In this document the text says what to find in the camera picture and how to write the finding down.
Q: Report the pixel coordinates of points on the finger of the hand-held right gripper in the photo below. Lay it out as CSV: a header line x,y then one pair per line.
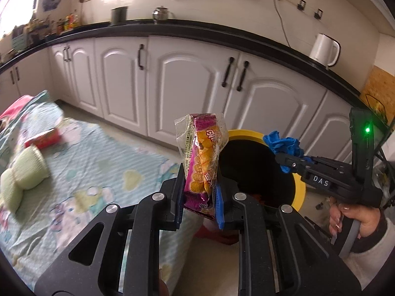
x,y
290,158

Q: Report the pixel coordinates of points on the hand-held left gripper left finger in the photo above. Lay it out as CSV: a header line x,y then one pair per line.
x,y
179,200

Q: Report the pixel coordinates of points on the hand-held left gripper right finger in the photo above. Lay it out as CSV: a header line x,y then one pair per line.
x,y
219,205

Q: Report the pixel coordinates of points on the yellow waste bin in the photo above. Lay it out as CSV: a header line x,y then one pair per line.
x,y
247,166

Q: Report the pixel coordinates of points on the purple biscuit packet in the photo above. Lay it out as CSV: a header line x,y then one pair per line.
x,y
200,160

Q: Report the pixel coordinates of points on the person's right forearm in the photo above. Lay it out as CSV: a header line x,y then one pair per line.
x,y
370,259

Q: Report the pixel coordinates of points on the person's right hand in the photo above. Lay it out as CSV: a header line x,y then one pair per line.
x,y
368,219

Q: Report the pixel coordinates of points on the person's left hand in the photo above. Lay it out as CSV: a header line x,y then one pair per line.
x,y
164,289

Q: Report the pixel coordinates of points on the wooden chipboard panel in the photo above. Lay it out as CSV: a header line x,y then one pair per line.
x,y
381,83

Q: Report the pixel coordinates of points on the white electric kettle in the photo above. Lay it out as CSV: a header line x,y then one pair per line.
x,y
322,47

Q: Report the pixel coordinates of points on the white kitchen cabinets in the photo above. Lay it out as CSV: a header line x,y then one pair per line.
x,y
179,83

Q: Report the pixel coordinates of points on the black kitchen countertop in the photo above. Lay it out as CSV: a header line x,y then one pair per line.
x,y
216,32

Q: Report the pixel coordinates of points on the red snack box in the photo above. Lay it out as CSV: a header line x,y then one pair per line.
x,y
44,138

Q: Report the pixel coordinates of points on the green paper cup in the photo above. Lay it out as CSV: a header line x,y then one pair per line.
x,y
31,169
10,191

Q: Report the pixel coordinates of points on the steel teapot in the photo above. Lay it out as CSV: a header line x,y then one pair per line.
x,y
161,14

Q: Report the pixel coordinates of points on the pink blanket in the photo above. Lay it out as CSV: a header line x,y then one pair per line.
x,y
15,104

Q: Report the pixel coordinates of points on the dark metal pot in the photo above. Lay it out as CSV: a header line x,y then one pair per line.
x,y
118,15

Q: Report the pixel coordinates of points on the group of condiment bottles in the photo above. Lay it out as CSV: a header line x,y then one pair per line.
x,y
69,21

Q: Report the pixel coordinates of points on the green storage rack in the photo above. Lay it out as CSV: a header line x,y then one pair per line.
x,y
18,40

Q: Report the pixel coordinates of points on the black wall hook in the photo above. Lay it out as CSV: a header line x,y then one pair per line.
x,y
318,13
301,4

